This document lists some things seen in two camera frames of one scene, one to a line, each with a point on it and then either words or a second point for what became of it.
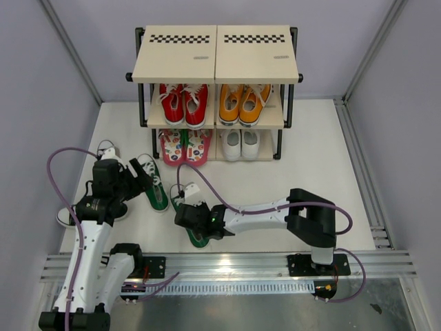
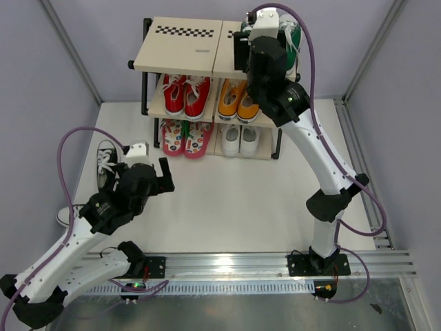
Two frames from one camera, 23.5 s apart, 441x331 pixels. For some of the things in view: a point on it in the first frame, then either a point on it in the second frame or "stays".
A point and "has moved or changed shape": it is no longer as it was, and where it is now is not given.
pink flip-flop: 172,149 has moved or changed shape
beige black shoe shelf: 216,92 stays
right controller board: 324,289 stays
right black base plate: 301,265 stays
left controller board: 130,287 stays
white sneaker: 249,143 stays
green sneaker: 156,192 -> 246,28
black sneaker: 108,154 stays
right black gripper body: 201,204 -> 251,87
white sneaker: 231,139 has moved or changed shape
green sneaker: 198,238 -> 294,45
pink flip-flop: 196,152 has moved or changed shape
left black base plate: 156,266 stays
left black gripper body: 129,187 -> 138,205
